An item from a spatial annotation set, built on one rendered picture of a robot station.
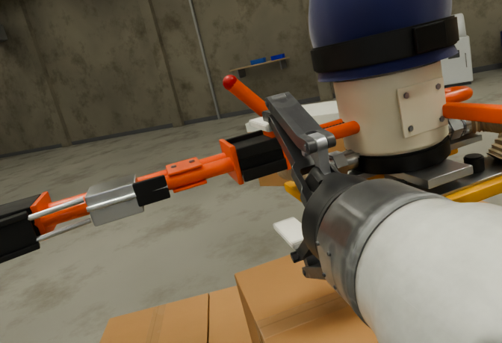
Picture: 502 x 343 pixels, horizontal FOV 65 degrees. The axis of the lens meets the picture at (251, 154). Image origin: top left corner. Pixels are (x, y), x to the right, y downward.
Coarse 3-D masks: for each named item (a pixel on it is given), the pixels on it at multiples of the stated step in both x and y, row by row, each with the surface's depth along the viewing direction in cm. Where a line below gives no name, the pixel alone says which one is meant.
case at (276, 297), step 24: (264, 264) 86; (288, 264) 84; (240, 288) 80; (264, 288) 77; (288, 288) 75; (312, 288) 73; (264, 312) 70; (288, 312) 68; (312, 312) 67; (336, 312) 65; (264, 336) 64; (288, 336) 63; (312, 336) 61; (336, 336) 60; (360, 336) 59
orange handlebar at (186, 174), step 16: (448, 96) 66; (464, 96) 67; (448, 112) 58; (464, 112) 56; (480, 112) 53; (496, 112) 50; (336, 128) 62; (352, 128) 62; (192, 160) 59; (208, 160) 61; (224, 160) 58; (144, 176) 59; (176, 176) 56; (192, 176) 56; (208, 176) 57; (176, 192) 56; (80, 208) 53; (48, 224) 52
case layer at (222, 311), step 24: (144, 312) 151; (168, 312) 147; (192, 312) 144; (216, 312) 140; (240, 312) 137; (120, 336) 140; (144, 336) 136; (168, 336) 134; (192, 336) 131; (216, 336) 128; (240, 336) 125
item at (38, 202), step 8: (48, 192) 58; (16, 200) 56; (24, 200) 55; (32, 200) 54; (40, 200) 54; (48, 200) 57; (0, 208) 54; (8, 208) 53; (16, 208) 51; (24, 208) 51; (32, 208) 51; (40, 208) 53; (0, 216) 50; (8, 216) 50; (32, 224) 51; (40, 224) 52; (40, 232) 52
